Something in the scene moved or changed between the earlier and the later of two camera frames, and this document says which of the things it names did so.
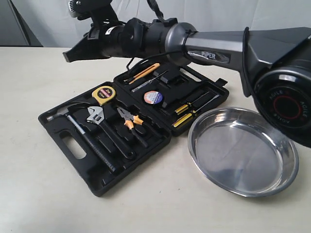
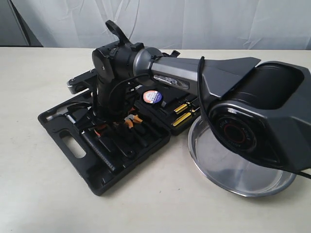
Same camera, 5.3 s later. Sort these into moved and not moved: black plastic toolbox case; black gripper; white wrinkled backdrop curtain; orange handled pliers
Moved: black gripper
Not moved: white wrinkled backdrop curtain; orange handled pliers; black plastic toolbox case
